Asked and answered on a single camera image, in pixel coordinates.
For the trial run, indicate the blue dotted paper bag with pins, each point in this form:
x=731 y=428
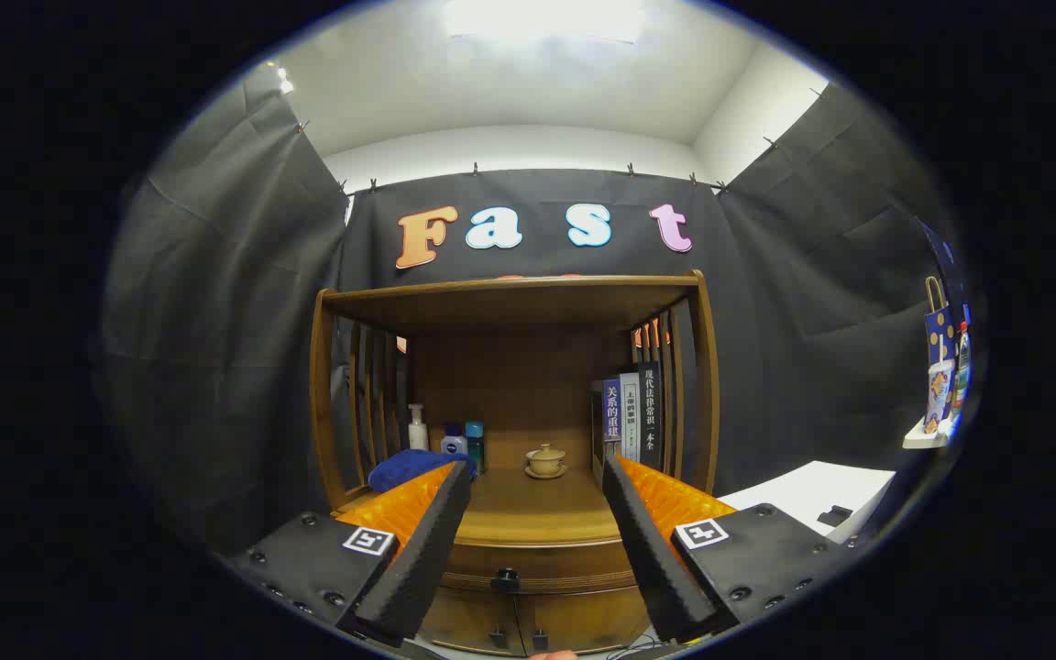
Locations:
x=939 y=335

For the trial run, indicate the printed paper cup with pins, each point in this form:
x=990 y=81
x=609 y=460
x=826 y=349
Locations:
x=939 y=394

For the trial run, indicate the wooden countertop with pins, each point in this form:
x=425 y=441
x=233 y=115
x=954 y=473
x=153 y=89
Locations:
x=537 y=509

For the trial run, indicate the blue folded towel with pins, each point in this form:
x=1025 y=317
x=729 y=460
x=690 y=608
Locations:
x=409 y=467

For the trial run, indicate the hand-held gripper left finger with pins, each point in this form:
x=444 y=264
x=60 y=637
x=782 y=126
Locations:
x=427 y=559

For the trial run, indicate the small white shelf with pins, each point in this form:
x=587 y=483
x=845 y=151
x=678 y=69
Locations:
x=922 y=438

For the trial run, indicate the wooden drawer with black knob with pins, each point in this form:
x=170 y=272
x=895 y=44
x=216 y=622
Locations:
x=565 y=561

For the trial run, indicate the pale spine book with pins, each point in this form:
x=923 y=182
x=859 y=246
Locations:
x=630 y=417

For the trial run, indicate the wooden cabinet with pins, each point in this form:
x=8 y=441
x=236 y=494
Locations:
x=528 y=367

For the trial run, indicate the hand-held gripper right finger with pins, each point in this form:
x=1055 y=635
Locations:
x=652 y=559

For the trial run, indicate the white bottle with blue cap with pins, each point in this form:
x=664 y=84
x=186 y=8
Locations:
x=454 y=445

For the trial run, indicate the black spine book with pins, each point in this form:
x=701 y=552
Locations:
x=650 y=412

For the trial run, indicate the black backdrop cloth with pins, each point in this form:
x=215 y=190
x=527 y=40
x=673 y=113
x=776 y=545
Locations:
x=216 y=321

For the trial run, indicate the dark drink bottle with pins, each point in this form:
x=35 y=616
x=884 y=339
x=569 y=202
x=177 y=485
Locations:
x=962 y=367

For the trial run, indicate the teal bottle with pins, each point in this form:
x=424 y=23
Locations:
x=475 y=445

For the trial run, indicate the blue spine book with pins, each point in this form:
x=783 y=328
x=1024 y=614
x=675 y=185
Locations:
x=610 y=422

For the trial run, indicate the beige lidded teacup with saucer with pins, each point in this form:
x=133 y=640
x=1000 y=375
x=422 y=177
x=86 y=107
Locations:
x=546 y=461

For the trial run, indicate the white pump bottle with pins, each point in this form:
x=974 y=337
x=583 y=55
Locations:
x=418 y=435

